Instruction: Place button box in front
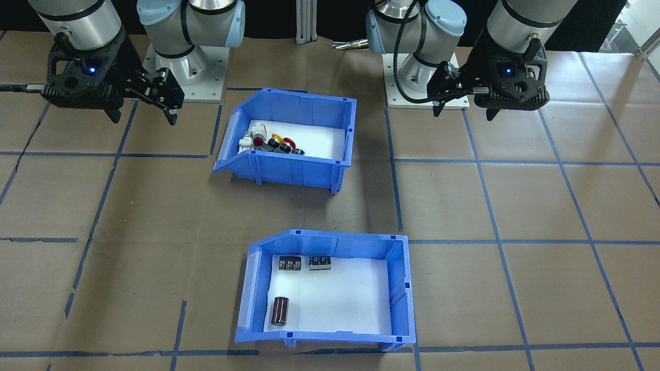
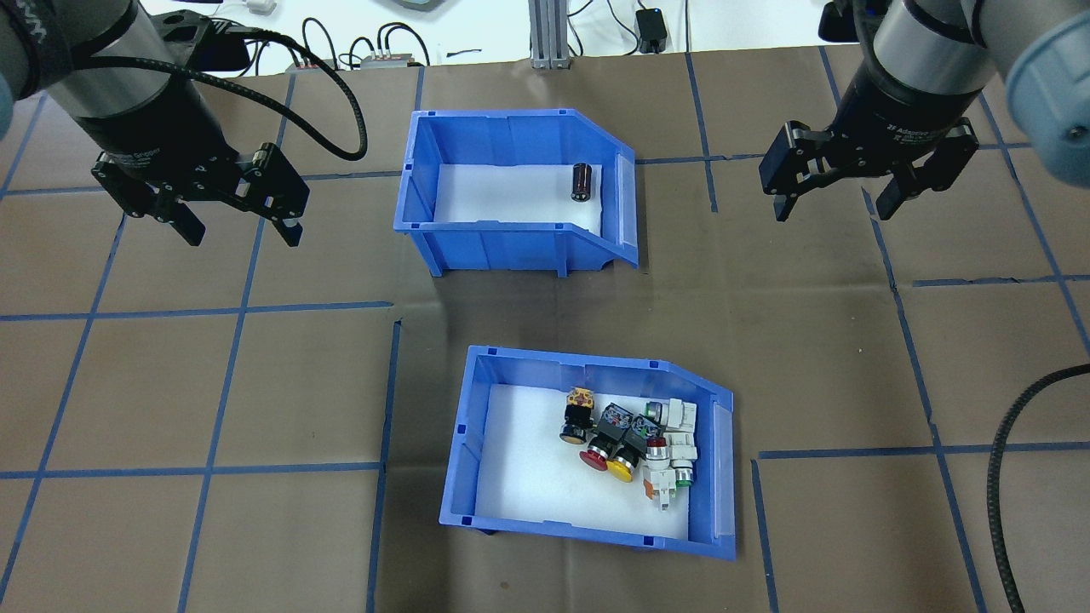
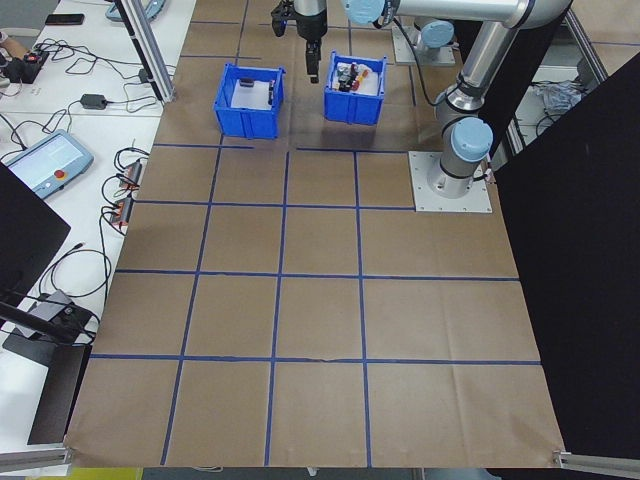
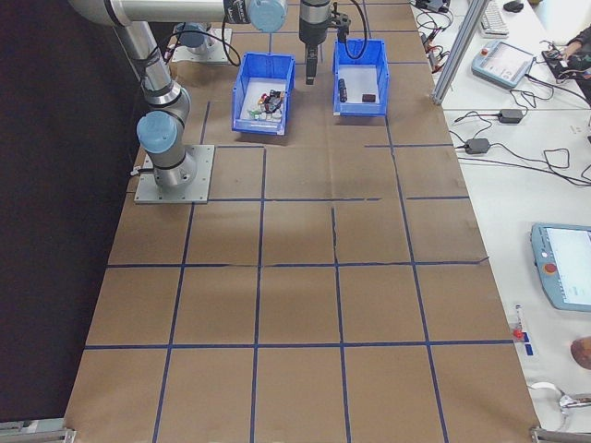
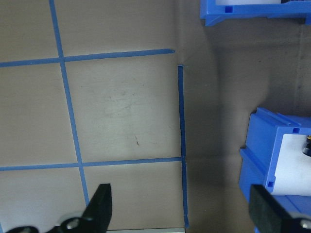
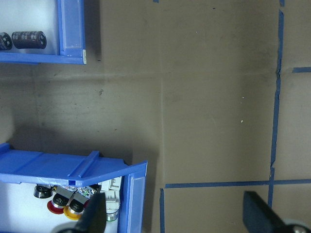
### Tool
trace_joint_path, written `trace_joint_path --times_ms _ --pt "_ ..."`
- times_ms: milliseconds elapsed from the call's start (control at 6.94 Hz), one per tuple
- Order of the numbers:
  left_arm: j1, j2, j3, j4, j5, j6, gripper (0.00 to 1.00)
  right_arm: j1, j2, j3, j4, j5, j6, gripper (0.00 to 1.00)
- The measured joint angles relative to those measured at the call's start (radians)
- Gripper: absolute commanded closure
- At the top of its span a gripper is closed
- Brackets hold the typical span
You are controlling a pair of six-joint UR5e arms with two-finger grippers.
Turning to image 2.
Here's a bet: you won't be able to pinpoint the blue plastic button bin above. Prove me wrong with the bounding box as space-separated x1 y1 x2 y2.
439 344 737 563

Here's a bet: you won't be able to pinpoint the blue plastic capacitor bin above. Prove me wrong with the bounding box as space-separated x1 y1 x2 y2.
393 108 640 279

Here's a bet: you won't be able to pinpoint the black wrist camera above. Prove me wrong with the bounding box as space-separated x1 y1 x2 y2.
160 12 256 73
817 0 869 43

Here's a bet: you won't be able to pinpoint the mixed small parts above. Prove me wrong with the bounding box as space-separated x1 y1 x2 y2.
475 383 716 542

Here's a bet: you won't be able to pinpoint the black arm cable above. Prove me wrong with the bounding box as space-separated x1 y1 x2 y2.
72 30 369 163
988 364 1090 613

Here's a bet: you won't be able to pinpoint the black amber-headed push button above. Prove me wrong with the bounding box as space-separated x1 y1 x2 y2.
559 387 599 446

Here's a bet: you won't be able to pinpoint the white bin liner sheet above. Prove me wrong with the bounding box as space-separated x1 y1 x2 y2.
434 162 605 238

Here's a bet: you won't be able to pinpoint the white switch block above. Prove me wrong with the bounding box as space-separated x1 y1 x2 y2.
664 398 701 437

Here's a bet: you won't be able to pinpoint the red mushroom push button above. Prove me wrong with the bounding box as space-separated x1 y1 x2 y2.
579 405 633 473

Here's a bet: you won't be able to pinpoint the aluminium profile post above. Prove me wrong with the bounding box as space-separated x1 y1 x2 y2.
529 0 574 70

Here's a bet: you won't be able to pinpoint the yellow push button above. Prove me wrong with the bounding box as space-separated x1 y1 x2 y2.
606 426 658 484

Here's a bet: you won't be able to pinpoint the green-headed white button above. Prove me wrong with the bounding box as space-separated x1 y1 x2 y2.
663 455 699 495

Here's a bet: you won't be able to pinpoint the black power adapter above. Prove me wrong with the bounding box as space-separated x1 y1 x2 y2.
636 8 670 54

